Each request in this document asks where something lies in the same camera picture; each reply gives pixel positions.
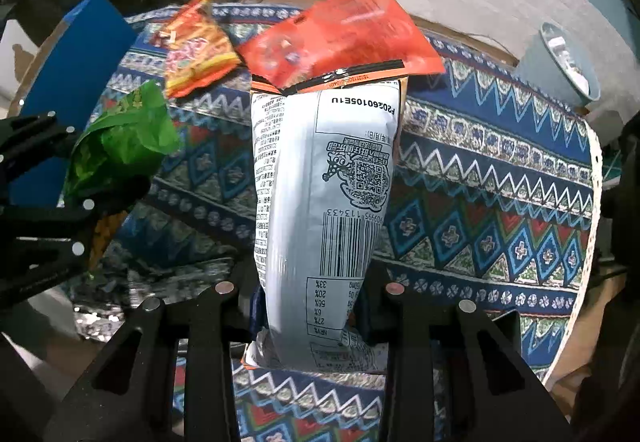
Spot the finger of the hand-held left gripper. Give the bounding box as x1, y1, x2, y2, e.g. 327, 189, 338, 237
0, 174, 151, 309
0, 111, 80, 163

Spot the black silver snack packet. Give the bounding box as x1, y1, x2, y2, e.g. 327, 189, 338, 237
67, 254, 236, 346

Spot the grey trash bin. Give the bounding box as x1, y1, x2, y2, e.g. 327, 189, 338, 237
512, 21, 601, 109

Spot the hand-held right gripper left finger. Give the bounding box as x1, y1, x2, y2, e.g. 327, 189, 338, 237
60, 267, 261, 442

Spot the small orange yellow snack bag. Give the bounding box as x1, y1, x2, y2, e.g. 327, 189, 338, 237
152, 0, 239, 99

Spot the red snack packet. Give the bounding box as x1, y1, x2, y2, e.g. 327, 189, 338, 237
235, 0, 447, 91

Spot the blue cardboard box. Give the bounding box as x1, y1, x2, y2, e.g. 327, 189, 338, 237
7, 0, 139, 209

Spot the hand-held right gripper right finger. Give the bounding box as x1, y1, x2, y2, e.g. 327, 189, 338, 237
361, 267, 574, 442

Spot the green snack packet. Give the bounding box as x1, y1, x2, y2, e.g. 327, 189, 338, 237
64, 79, 182, 204

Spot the large orange snack bag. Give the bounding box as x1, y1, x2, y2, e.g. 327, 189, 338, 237
242, 59, 409, 373

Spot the blue patterned tablecloth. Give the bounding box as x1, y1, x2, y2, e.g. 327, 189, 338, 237
65, 2, 604, 442

